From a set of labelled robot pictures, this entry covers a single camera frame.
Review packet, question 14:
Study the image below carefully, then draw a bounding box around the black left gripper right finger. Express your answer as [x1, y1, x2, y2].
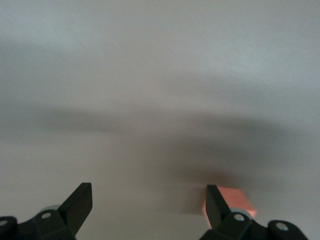
[199, 184, 310, 240]

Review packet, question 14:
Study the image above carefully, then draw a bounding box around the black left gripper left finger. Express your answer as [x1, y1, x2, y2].
[0, 182, 93, 240]

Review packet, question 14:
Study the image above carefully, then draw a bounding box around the orange foam block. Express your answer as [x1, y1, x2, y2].
[201, 186, 258, 221]

